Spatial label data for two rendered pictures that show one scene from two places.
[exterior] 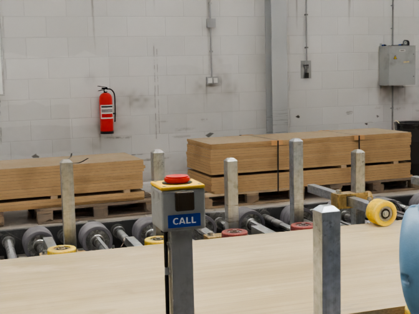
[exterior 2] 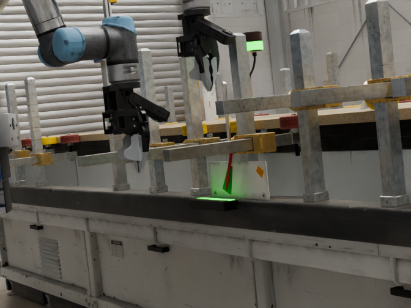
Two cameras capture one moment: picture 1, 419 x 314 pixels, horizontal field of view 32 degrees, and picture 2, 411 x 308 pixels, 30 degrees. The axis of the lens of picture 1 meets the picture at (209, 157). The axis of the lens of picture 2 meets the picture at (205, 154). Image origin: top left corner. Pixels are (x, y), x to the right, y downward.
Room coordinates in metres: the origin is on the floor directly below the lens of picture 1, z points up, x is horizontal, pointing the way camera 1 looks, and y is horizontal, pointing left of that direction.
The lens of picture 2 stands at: (0.72, -2.60, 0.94)
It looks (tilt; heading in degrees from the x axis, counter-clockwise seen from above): 3 degrees down; 75
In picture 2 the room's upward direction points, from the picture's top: 6 degrees counter-clockwise
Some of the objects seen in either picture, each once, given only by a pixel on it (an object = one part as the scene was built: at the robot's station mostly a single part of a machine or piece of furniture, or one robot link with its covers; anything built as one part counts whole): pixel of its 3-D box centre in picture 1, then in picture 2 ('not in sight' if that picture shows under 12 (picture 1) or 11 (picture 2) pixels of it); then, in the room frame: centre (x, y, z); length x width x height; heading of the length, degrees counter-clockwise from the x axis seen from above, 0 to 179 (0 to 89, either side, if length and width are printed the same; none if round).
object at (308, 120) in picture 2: not in sight; (309, 130); (1.44, -0.91, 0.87); 0.03 x 0.03 x 0.48; 18
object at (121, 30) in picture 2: not in sight; (118, 41); (1.03, -0.82, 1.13); 0.09 x 0.08 x 0.11; 18
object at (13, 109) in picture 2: not in sight; (15, 135); (0.83, 0.99, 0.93); 0.03 x 0.03 x 0.48; 18
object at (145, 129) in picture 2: not in sight; (141, 133); (1.05, -0.84, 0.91); 0.05 x 0.02 x 0.09; 108
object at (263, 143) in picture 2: not in sight; (253, 143); (1.38, -0.69, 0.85); 0.13 x 0.06 x 0.05; 108
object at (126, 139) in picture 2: not in sight; (128, 154); (1.02, -0.81, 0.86); 0.06 x 0.03 x 0.09; 18
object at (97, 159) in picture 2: not in sight; (143, 153); (1.16, -0.25, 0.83); 0.43 x 0.03 x 0.04; 18
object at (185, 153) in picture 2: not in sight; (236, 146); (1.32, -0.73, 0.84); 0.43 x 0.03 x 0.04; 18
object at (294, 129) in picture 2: not in sight; (295, 134); (1.51, -0.67, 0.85); 0.08 x 0.08 x 0.11
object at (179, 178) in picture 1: (177, 180); not in sight; (1.13, 0.05, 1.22); 0.04 x 0.04 x 0.02
